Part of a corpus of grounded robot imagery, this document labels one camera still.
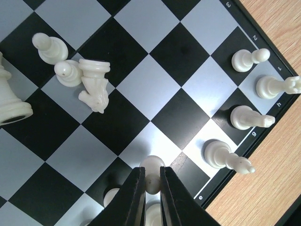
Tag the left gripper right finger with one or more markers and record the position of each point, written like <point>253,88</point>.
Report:
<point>178,207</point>

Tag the black silver chess board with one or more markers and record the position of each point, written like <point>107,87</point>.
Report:
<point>171,90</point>

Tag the white chess pawn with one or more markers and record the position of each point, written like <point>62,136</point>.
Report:
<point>268,87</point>

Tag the white king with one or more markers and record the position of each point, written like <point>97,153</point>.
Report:
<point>12,109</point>

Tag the white chess piece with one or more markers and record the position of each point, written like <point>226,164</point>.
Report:
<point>219,155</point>
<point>243,60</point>
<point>243,117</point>

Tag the white queen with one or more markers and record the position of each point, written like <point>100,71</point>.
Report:
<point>153,215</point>

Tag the white knight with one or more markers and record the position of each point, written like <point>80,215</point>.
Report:
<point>95,94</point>

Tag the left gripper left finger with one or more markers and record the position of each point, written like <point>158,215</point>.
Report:
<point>127,208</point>

